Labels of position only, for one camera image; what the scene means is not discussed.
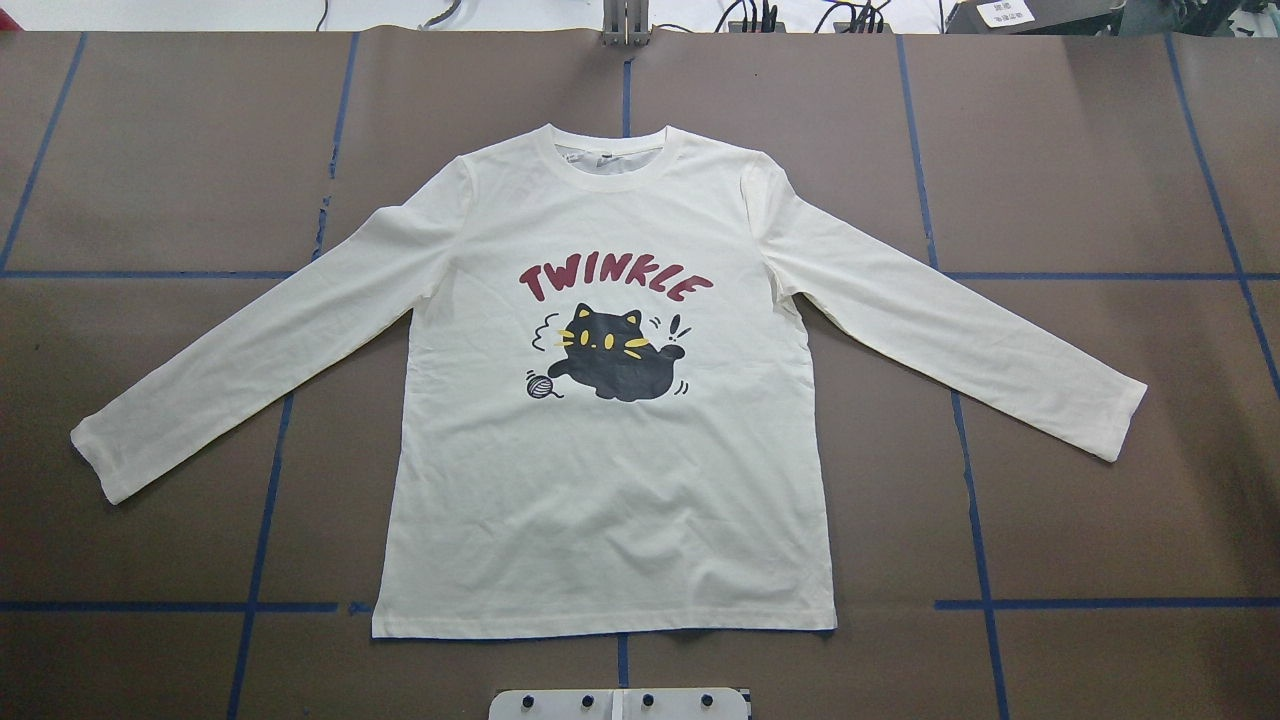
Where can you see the cream long-sleeve cat shirt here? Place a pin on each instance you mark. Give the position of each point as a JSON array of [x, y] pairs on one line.
[[609, 400]]

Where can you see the black box with label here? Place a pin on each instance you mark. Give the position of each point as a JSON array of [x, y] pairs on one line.
[[1084, 18]]

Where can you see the grey aluminium frame post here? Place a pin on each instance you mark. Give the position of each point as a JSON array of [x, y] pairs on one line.
[[626, 23]]

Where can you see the white pedestal base plate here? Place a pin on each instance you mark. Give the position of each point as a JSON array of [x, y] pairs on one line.
[[623, 703]]

